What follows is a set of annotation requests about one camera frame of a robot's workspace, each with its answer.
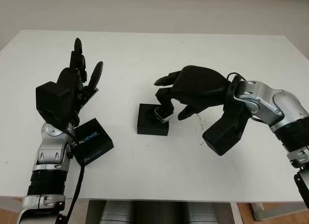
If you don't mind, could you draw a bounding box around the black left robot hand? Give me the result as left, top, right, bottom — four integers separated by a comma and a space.
57, 38, 104, 126

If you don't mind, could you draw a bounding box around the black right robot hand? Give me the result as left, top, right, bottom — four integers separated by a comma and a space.
154, 65, 232, 121

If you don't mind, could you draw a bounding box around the small silver depth camera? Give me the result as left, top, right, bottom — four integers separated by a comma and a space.
154, 107, 174, 125

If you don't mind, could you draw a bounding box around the black RealSense box lid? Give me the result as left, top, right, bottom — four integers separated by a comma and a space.
72, 117, 114, 166

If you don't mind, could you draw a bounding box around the silver right robot thigh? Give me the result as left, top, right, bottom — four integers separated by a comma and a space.
185, 201, 231, 224

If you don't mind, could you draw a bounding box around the silver robot thigh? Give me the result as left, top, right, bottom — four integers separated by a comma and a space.
100, 201, 132, 224
185, 201, 231, 224

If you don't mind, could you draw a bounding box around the silver left robot thigh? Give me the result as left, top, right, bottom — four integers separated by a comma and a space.
100, 201, 132, 224

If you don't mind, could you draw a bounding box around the dark grey robot waist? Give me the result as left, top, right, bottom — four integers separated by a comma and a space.
131, 201, 186, 224

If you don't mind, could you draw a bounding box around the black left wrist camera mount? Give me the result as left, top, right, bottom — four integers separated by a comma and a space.
35, 81, 74, 125

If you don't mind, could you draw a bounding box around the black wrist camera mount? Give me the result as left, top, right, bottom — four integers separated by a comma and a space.
35, 81, 74, 125
202, 80, 249, 156

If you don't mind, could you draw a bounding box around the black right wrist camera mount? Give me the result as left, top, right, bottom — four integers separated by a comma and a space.
202, 80, 249, 156

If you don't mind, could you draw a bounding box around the black foam-lined camera box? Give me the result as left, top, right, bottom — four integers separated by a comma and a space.
137, 103, 169, 136

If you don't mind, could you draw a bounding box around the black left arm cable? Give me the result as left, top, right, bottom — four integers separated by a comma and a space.
61, 125, 86, 224

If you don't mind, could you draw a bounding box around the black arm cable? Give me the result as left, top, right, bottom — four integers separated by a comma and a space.
61, 125, 86, 224
226, 72, 309, 209

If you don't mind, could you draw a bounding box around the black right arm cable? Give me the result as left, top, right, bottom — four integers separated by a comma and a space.
226, 72, 309, 209

